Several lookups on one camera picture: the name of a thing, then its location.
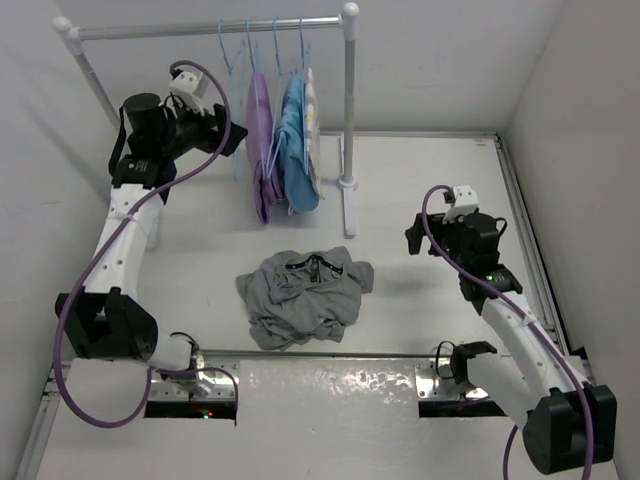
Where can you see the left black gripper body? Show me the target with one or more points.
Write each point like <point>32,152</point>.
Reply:
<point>190,132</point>

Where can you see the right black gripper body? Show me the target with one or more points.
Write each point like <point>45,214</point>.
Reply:
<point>450,232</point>

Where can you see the light blue wire hanger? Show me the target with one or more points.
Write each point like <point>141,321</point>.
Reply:
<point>233,92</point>

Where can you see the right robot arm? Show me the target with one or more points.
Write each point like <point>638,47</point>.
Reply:
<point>566,422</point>

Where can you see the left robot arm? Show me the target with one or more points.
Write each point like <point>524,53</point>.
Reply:
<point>102,317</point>

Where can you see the purple t shirt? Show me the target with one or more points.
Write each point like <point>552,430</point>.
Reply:
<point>266,192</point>

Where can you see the light blue hanger with purple shirt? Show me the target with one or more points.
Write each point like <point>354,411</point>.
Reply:
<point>258,141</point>

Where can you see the white patterned t shirt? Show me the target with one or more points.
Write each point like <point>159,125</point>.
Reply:
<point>312,133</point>

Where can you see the light blue hanger with patterned shirt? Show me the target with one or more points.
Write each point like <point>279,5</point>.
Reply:
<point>305,50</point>

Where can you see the light blue t shirt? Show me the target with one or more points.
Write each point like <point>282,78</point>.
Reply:
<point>296,181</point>

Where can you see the grey t shirt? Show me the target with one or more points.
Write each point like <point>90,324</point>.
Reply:
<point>293,298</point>

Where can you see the white garment rack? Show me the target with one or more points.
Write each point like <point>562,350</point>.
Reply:
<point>73,38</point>

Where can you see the white front cover panel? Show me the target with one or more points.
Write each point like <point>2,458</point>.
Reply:
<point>296,420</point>

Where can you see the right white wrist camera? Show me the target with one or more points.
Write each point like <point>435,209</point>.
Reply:
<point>462,200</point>

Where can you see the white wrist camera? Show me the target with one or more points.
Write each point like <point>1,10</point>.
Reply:
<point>190,87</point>
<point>462,200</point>

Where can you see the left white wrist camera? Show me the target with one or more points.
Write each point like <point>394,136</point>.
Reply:
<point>190,87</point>

